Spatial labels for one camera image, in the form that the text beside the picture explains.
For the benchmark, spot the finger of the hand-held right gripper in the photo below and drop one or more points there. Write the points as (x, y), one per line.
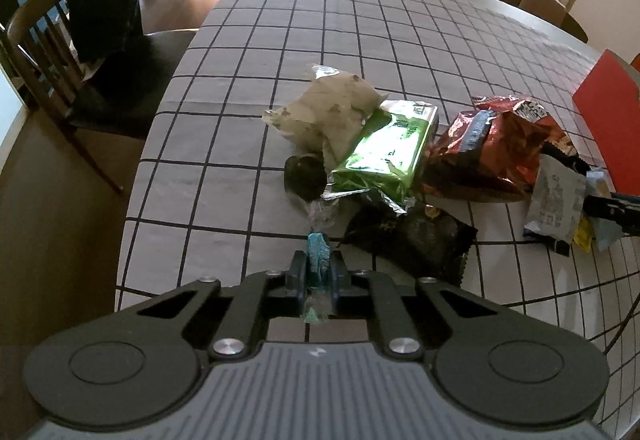
(607, 207)

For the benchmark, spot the teal candy wrapper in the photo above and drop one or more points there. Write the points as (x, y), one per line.
(317, 255)

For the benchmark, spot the clear wrapped candy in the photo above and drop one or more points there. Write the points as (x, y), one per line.
(322, 212)

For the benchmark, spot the green cracker packet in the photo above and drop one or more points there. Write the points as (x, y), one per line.
(385, 145)

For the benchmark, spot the small dark round packet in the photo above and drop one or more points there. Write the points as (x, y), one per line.
(302, 175)

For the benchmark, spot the wooden chair with dark seat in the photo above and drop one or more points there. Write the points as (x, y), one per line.
(30, 45)

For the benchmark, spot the red cardboard box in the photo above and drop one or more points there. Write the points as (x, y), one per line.
(610, 120)

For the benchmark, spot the black snack packet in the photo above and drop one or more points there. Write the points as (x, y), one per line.
(415, 237)

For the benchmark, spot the red chip bag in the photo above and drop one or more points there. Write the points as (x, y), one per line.
(500, 145)

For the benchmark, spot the grey snack packet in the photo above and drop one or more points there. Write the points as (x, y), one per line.
(555, 200)

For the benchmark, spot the yellow snack packet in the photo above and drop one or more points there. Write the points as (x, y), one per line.
(585, 235)

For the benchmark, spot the light blue snack packet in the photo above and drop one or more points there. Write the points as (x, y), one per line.
(607, 237)

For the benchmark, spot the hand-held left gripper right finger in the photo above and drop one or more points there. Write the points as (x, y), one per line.
(336, 272)

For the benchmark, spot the beige snack bag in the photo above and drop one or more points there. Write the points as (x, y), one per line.
(325, 110)

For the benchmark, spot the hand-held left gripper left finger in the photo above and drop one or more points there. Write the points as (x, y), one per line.
(300, 272)

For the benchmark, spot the grid-patterned tablecloth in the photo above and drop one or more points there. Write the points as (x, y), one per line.
(250, 70)

